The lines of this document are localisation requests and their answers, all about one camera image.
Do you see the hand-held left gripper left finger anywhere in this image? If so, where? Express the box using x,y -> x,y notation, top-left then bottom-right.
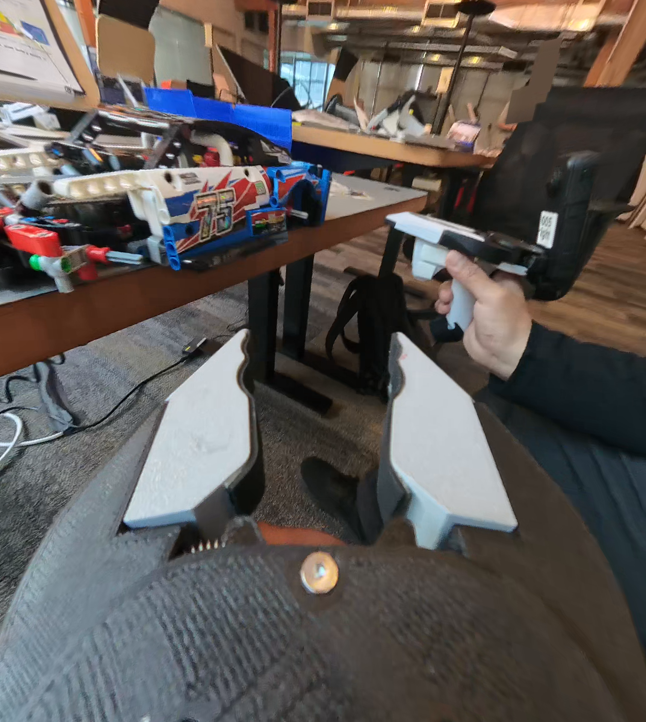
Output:
123,329 -> 265,534

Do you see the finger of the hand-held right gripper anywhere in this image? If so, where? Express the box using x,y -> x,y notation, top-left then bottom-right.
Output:
385,211 -> 491,282

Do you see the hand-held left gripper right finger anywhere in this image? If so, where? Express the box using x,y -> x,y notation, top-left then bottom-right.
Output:
378,332 -> 520,551

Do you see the blue white brick race car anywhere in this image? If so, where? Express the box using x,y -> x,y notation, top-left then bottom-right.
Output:
0,107 -> 332,294

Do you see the person's right forearm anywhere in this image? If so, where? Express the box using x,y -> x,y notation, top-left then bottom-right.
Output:
489,322 -> 646,469

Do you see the grey desk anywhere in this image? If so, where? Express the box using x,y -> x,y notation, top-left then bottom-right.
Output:
0,172 -> 429,391

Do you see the tan desk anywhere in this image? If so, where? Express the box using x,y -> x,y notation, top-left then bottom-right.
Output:
292,124 -> 495,170

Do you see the person's right hand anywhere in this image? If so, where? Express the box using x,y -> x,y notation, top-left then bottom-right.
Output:
434,250 -> 534,380

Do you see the black backpack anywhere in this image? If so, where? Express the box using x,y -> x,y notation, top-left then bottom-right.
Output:
325,273 -> 414,396

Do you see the grey and black tool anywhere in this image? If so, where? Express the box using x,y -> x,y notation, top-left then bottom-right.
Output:
357,93 -> 432,140

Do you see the black floor lamp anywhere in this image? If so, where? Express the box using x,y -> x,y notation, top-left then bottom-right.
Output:
433,0 -> 496,134

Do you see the blue plastic bin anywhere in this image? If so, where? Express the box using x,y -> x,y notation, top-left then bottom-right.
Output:
144,87 -> 292,150

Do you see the cardboard box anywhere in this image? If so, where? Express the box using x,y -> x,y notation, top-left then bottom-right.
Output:
94,14 -> 157,86

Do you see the instruction booklet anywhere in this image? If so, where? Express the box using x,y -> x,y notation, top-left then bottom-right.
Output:
0,0 -> 85,102

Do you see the black cable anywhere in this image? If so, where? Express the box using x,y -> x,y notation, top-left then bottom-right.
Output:
0,341 -> 188,452

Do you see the white cable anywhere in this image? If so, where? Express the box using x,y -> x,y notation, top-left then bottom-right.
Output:
0,411 -> 65,493

